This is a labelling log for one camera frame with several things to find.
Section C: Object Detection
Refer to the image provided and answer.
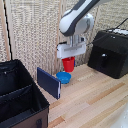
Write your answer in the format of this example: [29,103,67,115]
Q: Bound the red plastic cup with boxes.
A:
[61,56,76,73]

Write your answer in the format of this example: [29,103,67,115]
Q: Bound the black lidded box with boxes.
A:
[87,28,128,80]

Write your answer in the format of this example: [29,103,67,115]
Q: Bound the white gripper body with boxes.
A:
[56,41,87,60]

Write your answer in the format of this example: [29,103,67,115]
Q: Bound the dark blue box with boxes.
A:
[36,66,62,100]

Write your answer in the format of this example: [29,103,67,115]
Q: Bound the black fabric storage box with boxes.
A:
[0,59,51,128]

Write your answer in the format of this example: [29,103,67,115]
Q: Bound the black cable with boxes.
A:
[85,17,128,46]

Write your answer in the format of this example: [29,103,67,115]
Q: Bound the blue plastic bowl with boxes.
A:
[55,71,72,85]

